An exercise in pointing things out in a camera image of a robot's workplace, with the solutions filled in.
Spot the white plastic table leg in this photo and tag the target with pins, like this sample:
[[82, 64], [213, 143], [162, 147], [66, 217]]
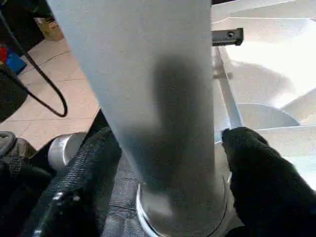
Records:
[[135, 74]]

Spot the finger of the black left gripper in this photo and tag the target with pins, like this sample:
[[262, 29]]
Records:
[[227, 37]]

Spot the small brown cardboard box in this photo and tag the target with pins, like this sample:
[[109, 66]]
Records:
[[50, 28]]

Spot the red floor object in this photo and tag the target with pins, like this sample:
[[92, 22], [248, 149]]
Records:
[[3, 54]]

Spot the blue floor box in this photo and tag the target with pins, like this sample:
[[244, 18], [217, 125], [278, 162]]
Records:
[[16, 63]]

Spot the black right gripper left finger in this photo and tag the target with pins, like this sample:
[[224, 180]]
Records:
[[74, 187]]

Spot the white plastic table top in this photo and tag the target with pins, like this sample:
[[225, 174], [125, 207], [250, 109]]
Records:
[[271, 74]]

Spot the black mat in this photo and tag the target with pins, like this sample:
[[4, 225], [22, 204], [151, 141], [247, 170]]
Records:
[[123, 197]]

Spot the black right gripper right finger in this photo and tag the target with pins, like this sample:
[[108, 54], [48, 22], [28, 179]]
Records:
[[266, 192]]

